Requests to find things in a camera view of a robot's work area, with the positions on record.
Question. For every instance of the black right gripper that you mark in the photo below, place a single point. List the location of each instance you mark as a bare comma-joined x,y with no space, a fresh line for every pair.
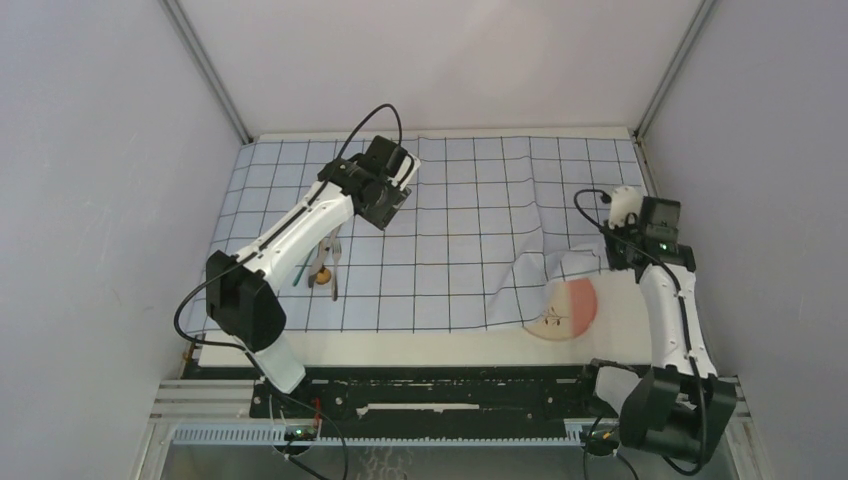
616,263

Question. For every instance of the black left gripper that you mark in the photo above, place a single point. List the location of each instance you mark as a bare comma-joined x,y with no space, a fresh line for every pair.
380,218

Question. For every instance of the metal cutlery piece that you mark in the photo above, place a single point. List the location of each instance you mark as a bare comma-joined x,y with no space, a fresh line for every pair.
325,247

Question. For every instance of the white checked tablecloth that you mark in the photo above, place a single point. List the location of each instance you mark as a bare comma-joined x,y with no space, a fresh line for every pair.
490,225

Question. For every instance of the cream pink branch plate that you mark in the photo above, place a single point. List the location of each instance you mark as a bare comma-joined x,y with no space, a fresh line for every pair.
571,310

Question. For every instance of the iridescent rainbow fork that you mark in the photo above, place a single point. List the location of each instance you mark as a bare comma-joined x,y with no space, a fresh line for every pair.
305,268

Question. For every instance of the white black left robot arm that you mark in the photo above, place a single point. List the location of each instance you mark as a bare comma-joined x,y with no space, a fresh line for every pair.
241,289

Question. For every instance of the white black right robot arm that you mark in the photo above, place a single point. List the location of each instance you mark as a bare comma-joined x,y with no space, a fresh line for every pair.
679,408

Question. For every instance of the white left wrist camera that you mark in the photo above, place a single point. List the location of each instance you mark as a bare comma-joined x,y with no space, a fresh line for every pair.
408,167

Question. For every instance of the white slotted cable duct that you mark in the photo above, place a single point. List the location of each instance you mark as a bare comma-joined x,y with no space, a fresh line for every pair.
566,434

